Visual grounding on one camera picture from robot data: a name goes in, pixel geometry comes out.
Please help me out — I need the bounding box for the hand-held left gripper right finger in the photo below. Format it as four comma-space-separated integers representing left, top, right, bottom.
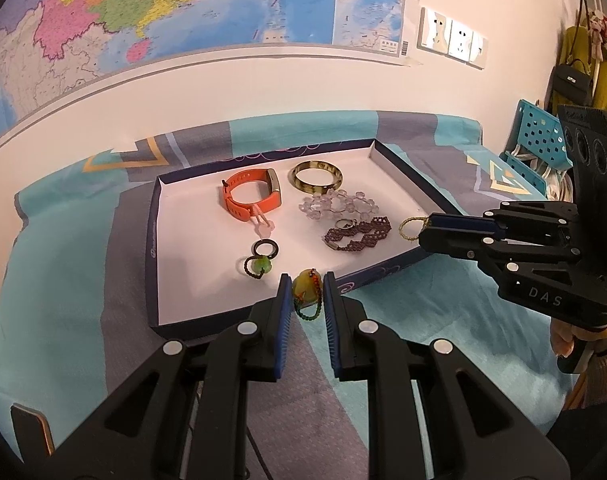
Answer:
323, 271, 571, 480

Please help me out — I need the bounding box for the tortoiseshell bangle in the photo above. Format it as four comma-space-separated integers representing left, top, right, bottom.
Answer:
290, 160, 344, 196

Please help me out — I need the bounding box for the white wall socket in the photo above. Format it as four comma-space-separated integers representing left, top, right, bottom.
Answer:
448, 16, 477, 61
469, 30, 489, 70
417, 6, 454, 55

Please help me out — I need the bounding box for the gold chain bracelet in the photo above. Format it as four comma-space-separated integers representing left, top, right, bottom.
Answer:
397, 215, 431, 242

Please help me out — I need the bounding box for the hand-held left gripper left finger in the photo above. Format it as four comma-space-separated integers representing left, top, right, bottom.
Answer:
50, 273, 294, 480

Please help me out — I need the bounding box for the pink cord translucent pendant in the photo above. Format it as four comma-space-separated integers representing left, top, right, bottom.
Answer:
250, 202, 277, 237

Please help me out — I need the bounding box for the green bead black cord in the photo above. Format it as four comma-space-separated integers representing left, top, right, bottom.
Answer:
242, 240, 281, 281

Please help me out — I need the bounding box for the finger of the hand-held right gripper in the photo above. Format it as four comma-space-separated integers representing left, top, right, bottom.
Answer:
417, 228, 583, 264
427, 202, 580, 242

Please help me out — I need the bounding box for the teal grey printed blanket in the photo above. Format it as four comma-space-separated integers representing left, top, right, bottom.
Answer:
0, 110, 584, 480

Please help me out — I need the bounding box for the colourful wall map poster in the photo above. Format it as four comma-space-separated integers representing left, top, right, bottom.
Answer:
0, 0, 420, 147

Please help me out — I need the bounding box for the blue perforated basket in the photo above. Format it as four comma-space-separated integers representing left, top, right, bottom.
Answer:
503, 99, 575, 197

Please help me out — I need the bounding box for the person's right forearm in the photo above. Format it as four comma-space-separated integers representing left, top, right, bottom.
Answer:
581, 344, 607, 407

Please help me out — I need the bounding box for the person's right hand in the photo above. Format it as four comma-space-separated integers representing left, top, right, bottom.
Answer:
550, 319, 607, 359

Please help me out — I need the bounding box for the dark flat device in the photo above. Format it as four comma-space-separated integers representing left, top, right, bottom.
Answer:
10, 404, 54, 455

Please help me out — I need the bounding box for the person's dark clothing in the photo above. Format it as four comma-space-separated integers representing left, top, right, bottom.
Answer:
547, 404, 607, 480

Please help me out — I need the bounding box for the clear crystal bead bracelet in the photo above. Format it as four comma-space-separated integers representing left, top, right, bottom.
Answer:
298, 189, 381, 224

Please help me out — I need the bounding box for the black cable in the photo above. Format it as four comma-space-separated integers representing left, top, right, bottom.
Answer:
246, 430, 274, 480

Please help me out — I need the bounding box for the navy cardboard tray box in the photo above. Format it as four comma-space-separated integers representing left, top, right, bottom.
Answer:
148, 138, 465, 342

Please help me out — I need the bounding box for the white coat rack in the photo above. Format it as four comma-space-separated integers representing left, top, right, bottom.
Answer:
577, 0, 607, 107

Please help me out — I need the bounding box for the black handbag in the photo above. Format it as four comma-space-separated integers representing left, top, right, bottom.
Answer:
548, 59, 597, 114

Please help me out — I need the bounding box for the yellow amber pendant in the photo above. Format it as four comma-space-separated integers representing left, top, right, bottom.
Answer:
290, 268, 327, 322

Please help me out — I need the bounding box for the purple beaded bracelet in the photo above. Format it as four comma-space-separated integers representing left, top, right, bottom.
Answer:
324, 216, 393, 255

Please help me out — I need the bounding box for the orange watch band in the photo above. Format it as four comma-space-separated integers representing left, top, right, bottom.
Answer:
220, 168, 285, 222

